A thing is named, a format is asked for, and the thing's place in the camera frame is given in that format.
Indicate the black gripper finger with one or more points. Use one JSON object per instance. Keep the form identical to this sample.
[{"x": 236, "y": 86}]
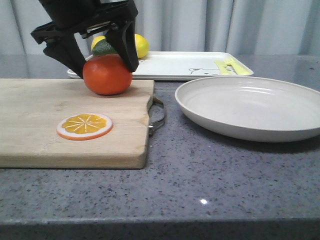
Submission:
[
  {"x": 125, "y": 47},
  {"x": 65, "y": 49}
]

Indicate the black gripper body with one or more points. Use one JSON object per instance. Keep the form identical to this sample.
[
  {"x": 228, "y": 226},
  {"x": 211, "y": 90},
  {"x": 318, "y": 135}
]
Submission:
[{"x": 87, "y": 17}]

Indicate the orange mandarin fruit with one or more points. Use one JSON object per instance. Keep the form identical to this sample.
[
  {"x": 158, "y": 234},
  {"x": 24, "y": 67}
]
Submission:
[{"x": 106, "y": 75}]

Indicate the beige round plate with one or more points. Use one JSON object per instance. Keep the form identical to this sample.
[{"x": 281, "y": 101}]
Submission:
[{"x": 252, "y": 108}]

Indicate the white rectangular tray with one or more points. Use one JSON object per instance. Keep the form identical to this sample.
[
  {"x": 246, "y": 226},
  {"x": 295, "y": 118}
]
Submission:
[{"x": 184, "y": 65}]

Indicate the yellow lemon right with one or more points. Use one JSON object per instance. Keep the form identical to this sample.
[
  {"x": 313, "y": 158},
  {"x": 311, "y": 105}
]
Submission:
[{"x": 142, "y": 46}]

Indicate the yellow lemon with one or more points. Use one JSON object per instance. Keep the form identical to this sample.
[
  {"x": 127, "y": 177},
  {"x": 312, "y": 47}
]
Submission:
[
  {"x": 142, "y": 46},
  {"x": 96, "y": 40}
]

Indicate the green lime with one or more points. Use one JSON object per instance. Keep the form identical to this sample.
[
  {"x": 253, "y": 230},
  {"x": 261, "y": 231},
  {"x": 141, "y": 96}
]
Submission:
[{"x": 102, "y": 48}]

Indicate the yellow lemon left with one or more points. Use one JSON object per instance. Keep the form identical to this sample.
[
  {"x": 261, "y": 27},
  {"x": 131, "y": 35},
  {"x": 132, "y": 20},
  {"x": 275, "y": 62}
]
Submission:
[{"x": 96, "y": 40}]

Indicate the wooden cutting board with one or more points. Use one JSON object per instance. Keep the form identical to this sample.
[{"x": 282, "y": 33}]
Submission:
[{"x": 31, "y": 109}]

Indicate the orange slice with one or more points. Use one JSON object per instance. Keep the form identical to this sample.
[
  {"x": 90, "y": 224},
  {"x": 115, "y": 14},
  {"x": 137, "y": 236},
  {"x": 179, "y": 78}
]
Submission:
[{"x": 84, "y": 126}]

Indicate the yellow plastic fork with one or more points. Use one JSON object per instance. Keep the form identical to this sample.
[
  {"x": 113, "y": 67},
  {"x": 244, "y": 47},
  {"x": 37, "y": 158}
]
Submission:
[{"x": 238, "y": 68}]

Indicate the grey curtain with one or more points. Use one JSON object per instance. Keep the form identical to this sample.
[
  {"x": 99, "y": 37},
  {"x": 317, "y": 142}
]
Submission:
[{"x": 238, "y": 27}]

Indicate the metal cutting board handle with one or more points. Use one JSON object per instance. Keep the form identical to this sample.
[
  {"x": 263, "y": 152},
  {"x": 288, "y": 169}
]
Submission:
[{"x": 157, "y": 116}]

